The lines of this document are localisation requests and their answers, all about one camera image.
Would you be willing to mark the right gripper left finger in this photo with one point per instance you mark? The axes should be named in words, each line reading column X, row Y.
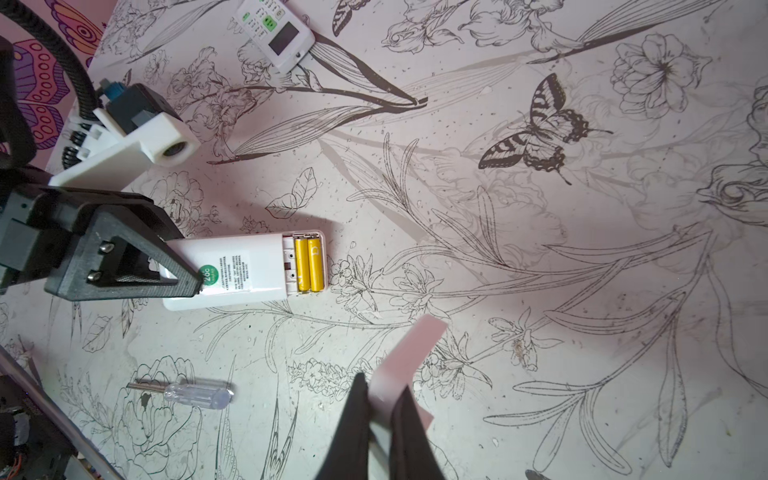
column 347, row 456

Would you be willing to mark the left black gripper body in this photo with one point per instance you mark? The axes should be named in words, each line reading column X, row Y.
column 37, row 224

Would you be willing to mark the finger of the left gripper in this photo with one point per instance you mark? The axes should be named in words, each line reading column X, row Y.
column 121, row 251

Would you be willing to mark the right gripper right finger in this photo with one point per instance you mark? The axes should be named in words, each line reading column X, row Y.
column 411, row 456

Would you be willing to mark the white battery cover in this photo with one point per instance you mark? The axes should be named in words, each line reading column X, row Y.
column 396, row 372

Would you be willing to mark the white remote control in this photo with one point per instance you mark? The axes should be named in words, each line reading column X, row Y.
column 242, row 269

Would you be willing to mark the clear handle screwdriver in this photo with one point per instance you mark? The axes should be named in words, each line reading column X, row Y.
column 213, row 395

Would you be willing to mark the yellow battery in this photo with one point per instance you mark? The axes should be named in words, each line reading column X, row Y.
column 302, row 263
column 316, row 264

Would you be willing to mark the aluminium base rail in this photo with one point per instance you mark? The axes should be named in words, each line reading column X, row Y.
column 38, row 441

